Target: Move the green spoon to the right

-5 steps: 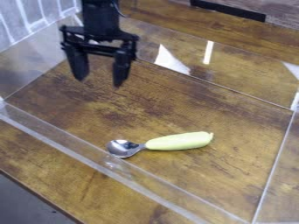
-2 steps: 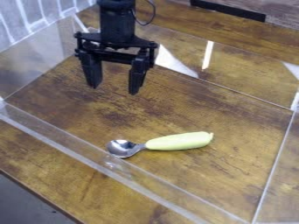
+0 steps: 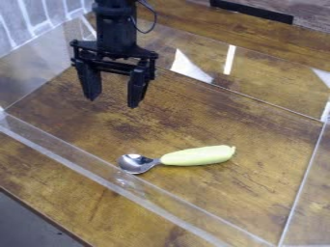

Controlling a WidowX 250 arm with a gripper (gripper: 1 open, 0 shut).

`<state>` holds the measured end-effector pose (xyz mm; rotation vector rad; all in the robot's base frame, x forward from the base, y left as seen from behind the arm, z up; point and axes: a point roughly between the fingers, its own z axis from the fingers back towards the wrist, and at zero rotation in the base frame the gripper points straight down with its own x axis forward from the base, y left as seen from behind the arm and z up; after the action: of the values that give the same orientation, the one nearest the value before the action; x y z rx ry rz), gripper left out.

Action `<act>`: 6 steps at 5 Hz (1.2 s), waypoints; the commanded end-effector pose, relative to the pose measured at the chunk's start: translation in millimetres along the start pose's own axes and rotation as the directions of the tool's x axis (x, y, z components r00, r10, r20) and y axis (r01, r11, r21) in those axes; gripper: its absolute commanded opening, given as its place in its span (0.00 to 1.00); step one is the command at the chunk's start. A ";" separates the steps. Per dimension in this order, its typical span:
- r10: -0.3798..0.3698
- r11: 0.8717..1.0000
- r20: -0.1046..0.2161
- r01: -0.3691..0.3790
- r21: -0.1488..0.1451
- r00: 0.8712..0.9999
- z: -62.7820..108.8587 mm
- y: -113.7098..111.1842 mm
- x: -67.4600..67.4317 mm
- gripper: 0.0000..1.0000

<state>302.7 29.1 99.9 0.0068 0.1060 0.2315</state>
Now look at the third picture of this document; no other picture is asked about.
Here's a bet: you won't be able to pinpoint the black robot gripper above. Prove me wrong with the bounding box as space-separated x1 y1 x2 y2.
70 0 159 108

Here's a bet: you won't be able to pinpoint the black bar in background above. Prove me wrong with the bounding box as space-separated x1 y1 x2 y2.
208 0 294 24

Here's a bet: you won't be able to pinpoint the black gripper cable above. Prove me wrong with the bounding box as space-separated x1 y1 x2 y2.
130 0 159 35

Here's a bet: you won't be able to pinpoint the green handled metal spoon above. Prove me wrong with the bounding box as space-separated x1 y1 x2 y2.
118 145 237 175

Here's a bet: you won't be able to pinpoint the clear acrylic enclosure walls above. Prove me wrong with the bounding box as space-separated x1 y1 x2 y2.
0 18 330 247

